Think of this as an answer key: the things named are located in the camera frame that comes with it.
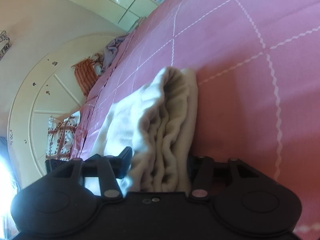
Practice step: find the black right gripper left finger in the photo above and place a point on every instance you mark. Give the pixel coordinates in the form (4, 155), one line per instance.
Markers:
(111, 168)

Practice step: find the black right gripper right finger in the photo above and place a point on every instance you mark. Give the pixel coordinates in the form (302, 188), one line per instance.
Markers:
(200, 171)

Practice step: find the white pants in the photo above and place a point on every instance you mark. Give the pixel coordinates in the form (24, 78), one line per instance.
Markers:
(158, 122)

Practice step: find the white brown patterned pillow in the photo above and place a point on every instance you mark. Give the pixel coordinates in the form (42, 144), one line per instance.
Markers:
(60, 137)

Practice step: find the orange striped pillow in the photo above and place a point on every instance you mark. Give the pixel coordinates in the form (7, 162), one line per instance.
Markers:
(87, 72)

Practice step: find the cream arched headboard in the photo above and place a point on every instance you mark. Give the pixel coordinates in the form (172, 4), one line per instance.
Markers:
(50, 89)

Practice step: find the grey crumpled cloth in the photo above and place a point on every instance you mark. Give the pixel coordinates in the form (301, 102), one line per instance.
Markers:
(110, 51)

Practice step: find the pink checked bedspread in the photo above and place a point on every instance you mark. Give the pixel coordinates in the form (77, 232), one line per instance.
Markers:
(257, 67)

